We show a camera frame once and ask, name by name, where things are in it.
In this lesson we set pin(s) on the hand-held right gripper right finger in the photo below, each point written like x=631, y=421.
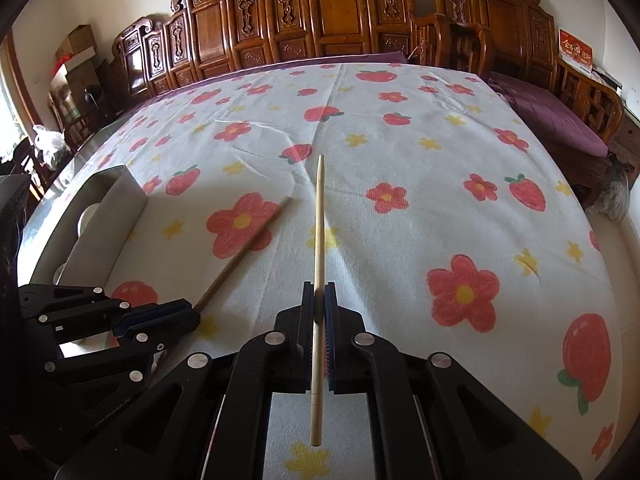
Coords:
x=328, y=345

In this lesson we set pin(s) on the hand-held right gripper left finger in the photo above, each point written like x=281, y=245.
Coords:
x=300, y=350

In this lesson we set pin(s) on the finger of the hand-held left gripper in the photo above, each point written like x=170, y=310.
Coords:
x=150, y=308
x=165, y=325

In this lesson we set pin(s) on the grey metal utensil box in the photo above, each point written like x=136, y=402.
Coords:
x=120, y=220

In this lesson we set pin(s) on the brown wooden chopstick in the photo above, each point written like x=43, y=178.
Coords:
x=240, y=255

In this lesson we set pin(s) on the white plastic ladle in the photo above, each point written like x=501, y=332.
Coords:
x=89, y=217

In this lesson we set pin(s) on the light wooden chopstick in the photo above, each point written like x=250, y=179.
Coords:
x=319, y=210

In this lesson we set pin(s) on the floral strawberry tablecloth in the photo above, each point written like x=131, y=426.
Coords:
x=400, y=240

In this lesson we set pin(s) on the white plastic bag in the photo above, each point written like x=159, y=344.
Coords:
x=50, y=146

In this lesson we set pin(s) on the dark wooden chair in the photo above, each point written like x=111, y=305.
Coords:
x=82, y=105

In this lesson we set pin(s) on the cardboard boxes stack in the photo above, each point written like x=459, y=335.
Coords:
x=75, y=45

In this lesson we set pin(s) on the long purple seat cushion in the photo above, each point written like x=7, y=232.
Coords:
x=310, y=60

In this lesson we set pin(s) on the clear plastic bag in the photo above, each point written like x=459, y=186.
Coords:
x=612, y=195

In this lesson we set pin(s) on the wooden side table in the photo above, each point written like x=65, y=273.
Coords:
x=627, y=140

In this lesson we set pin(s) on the carved wooden bench with armrests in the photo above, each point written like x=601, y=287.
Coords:
x=505, y=25

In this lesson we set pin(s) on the red sign card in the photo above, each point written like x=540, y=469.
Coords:
x=576, y=50

